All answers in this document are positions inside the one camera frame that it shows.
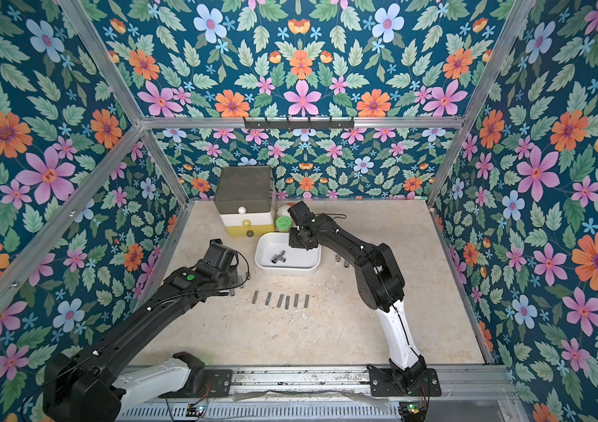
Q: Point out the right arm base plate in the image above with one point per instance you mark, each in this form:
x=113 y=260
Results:
x=418 y=381

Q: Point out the black wall hook rail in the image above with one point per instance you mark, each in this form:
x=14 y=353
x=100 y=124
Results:
x=290 y=124

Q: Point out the white orange ball toy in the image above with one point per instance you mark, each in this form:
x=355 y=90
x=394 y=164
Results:
x=283 y=210

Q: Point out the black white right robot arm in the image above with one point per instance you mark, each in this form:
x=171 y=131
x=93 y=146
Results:
x=380 y=284

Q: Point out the aluminium front rail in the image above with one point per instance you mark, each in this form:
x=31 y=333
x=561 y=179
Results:
x=470 y=392

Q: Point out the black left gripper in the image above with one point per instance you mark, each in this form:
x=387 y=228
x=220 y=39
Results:
x=236 y=280

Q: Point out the grey white yellow drawer box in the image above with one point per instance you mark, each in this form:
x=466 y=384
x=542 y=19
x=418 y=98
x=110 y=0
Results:
x=245 y=201

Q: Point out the sockets pile in tray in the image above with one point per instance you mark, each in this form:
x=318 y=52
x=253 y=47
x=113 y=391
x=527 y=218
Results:
x=280 y=257

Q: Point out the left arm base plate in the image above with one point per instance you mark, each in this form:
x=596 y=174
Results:
x=211 y=383

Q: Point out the white plastic storage tray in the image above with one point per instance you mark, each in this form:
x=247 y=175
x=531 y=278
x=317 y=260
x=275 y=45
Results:
x=298 y=261

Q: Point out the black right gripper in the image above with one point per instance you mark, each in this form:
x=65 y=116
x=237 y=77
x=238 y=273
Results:
x=302 y=237

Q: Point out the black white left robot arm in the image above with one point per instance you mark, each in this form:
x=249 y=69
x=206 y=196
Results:
x=91 y=385

